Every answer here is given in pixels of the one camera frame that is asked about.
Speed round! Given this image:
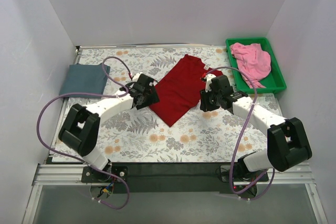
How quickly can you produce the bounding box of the red t-shirt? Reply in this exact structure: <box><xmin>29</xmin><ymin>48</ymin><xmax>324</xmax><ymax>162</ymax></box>
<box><xmin>150</xmin><ymin>55</ymin><xmax>211</xmax><ymax>127</ymax></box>

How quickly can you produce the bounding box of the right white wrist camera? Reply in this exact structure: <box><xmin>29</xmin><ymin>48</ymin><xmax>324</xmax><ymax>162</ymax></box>
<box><xmin>201</xmin><ymin>73</ymin><xmax>216</xmax><ymax>92</ymax></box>

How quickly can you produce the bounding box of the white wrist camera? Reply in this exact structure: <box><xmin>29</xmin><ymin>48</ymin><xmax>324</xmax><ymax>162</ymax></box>
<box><xmin>201</xmin><ymin>73</ymin><xmax>216</xmax><ymax>92</ymax></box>
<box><xmin>131</xmin><ymin>72</ymin><xmax>142</xmax><ymax>82</ymax></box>

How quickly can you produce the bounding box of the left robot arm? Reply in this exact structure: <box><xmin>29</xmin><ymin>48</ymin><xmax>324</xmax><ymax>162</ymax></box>
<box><xmin>58</xmin><ymin>73</ymin><xmax>160</xmax><ymax>182</ymax></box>

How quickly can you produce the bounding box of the aluminium frame rail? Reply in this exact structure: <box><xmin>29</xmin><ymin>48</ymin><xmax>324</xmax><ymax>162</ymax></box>
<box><xmin>33</xmin><ymin>163</ymin><xmax>328</xmax><ymax>223</ymax></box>

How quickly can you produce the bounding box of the floral patterned table mat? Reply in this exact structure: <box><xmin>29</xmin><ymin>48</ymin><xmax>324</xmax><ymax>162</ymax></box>
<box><xmin>50</xmin><ymin>47</ymin><xmax>294</xmax><ymax>163</ymax></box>

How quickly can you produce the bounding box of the folded blue-grey t-shirt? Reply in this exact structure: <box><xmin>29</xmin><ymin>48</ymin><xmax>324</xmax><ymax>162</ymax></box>
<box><xmin>59</xmin><ymin>64</ymin><xmax>110</xmax><ymax>95</ymax></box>

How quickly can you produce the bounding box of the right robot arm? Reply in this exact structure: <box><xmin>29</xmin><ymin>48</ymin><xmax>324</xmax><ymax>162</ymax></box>
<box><xmin>200</xmin><ymin>74</ymin><xmax>312</xmax><ymax>181</ymax></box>

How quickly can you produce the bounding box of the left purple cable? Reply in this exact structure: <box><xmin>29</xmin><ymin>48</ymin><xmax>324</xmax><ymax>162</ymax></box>
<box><xmin>37</xmin><ymin>56</ymin><xmax>130</xmax><ymax>209</ymax></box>

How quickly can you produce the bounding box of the pink t-shirt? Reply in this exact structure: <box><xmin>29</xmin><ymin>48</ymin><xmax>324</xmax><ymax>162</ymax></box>
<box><xmin>230</xmin><ymin>42</ymin><xmax>271</xmax><ymax>88</ymax></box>

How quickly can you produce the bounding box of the green plastic bin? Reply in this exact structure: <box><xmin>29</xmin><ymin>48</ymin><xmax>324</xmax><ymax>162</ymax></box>
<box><xmin>225</xmin><ymin>37</ymin><xmax>287</xmax><ymax>94</ymax></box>

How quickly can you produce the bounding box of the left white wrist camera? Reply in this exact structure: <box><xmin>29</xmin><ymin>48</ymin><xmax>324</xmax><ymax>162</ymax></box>
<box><xmin>131</xmin><ymin>72</ymin><xmax>142</xmax><ymax>82</ymax></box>

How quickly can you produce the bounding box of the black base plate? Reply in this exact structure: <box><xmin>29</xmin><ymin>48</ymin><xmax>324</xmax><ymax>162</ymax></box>
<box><xmin>80</xmin><ymin>163</ymin><xmax>271</xmax><ymax>195</ymax></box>

